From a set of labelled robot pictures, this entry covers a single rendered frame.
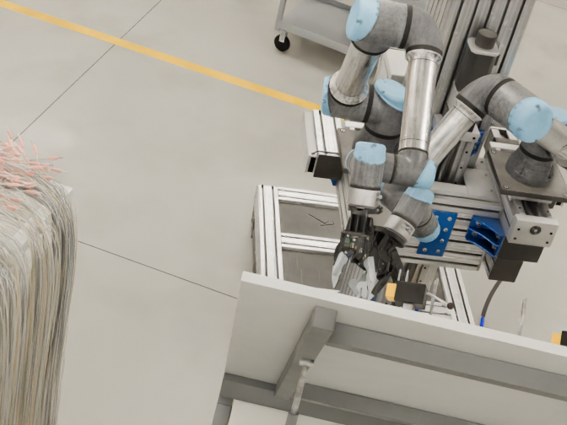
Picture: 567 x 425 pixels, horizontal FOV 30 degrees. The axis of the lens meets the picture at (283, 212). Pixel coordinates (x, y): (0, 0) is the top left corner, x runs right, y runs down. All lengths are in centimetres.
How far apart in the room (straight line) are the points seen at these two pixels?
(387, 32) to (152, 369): 179
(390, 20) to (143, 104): 285
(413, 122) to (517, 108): 31
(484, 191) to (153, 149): 214
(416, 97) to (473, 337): 96
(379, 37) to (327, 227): 186
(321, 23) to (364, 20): 347
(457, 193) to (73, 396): 154
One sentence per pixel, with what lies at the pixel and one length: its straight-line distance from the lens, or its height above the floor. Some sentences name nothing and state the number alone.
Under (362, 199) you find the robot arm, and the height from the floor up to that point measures 146.
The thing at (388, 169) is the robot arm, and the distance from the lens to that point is 262.
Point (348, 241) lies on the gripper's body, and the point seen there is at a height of 137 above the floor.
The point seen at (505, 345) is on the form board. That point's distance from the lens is 191.
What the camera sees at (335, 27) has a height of 17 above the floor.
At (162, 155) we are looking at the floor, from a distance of 508.
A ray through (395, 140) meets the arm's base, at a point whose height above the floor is 124.
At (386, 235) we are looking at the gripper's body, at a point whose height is 127.
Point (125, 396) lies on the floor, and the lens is 390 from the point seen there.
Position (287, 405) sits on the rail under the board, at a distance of 285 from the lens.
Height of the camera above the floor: 288
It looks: 36 degrees down
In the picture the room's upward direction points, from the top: 14 degrees clockwise
